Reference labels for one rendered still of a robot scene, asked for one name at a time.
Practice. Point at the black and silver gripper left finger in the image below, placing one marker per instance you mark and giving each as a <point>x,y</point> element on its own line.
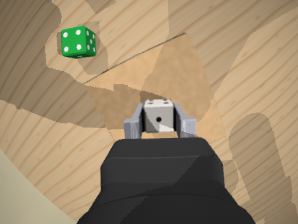
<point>132,126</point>

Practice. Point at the tan square mat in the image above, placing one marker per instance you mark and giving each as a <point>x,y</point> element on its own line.
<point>172,71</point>

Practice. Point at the green die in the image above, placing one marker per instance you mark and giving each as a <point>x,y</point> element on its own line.
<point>78,42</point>

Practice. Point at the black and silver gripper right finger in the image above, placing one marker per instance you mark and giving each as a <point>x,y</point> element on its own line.
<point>182,124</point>

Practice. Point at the white die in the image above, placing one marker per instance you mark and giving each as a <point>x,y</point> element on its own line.
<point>158,116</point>

